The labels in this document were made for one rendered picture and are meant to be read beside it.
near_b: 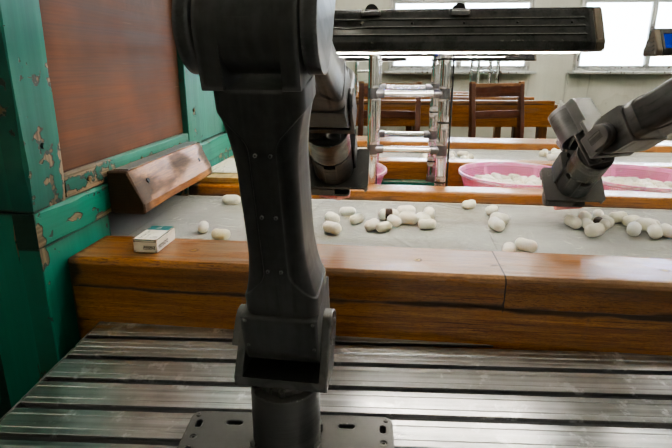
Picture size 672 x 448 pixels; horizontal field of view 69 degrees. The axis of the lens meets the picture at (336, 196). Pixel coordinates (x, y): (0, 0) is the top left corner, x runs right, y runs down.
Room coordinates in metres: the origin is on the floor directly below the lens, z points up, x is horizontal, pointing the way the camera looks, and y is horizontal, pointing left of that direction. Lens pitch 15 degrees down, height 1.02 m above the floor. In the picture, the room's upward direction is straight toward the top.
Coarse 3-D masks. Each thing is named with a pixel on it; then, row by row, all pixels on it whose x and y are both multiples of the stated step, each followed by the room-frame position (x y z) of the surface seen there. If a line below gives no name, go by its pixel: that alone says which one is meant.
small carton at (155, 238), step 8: (144, 232) 0.67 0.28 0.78; (152, 232) 0.67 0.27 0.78; (160, 232) 0.67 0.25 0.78; (168, 232) 0.68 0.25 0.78; (136, 240) 0.64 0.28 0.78; (144, 240) 0.64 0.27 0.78; (152, 240) 0.64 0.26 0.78; (160, 240) 0.65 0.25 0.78; (168, 240) 0.67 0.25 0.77; (136, 248) 0.64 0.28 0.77; (144, 248) 0.64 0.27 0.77; (152, 248) 0.64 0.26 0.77; (160, 248) 0.65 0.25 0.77
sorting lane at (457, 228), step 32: (160, 224) 0.84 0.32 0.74; (192, 224) 0.84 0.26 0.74; (224, 224) 0.84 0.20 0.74; (320, 224) 0.84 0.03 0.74; (352, 224) 0.84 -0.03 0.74; (416, 224) 0.84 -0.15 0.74; (448, 224) 0.84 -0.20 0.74; (480, 224) 0.84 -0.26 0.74; (512, 224) 0.84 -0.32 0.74; (544, 224) 0.84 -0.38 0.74; (640, 256) 0.69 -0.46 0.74
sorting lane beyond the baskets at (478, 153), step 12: (384, 156) 1.51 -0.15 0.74; (396, 156) 1.51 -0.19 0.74; (408, 156) 1.51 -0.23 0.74; (420, 156) 1.51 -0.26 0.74; (456, 156) 1.51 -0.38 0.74; (480, 156) 1.51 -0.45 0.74; (492, 156) 1.51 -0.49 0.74; (504, 156) 1.51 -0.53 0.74; (516, 156) 1.51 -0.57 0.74; (528, 156) 1.51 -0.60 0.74; (540, 156) 1.51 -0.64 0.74; (624, 156) 1.51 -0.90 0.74; (636, 156) 1.51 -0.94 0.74; (648, 156) 1.51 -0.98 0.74; (660, 156) 1.51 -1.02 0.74
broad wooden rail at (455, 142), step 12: (360, 144) 1.68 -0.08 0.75; (384, 144) 1.67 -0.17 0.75; (396, 144) 1.66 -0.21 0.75; (408, 144) 1.66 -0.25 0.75; (420, 144) 1.65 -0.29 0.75; (456, 144) 1.64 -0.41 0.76; (468, 144) 1.64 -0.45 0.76; (480, 144) 1.63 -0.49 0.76; (492, 144) 1.63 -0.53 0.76; (504, 144) 1.62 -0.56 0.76; (516, 144) 1.62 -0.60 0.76; (528, 144) 1.62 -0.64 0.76; (540, 144) 1.61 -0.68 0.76; (552, 144) 1.61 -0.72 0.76; (660, 144) 1.59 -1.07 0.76
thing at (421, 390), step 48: (96, 336) 0.58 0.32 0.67; (144, 336) 0.58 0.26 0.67; (192, 336) 0.58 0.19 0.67; (336, 336) 0.58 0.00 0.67; (48, 384) 0.48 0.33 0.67; (96, 384) 0.48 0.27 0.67; (144, 384) 0.48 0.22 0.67; (192, 384) 0.49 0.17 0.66; (336, 384) 0.48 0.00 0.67; (384, 384) 0.48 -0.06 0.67; (432, 384) 0.48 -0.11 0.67; (480, 384) 0.48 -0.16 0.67; (528, 384) 0.48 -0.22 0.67; (576, 384) 0.48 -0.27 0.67; (624, 384) 0.48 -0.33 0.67; (0, 432) 0.40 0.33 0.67; (48, 432) 0.40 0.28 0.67; (96, 432) 0.40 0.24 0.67; (144, 432) 0.40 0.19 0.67; (432, 432) 0.40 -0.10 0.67; (480, 432) 0.40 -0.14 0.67; (528, 432) 0.40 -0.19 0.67; (576, 432) 0.40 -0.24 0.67; (624, 432) 0.40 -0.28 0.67
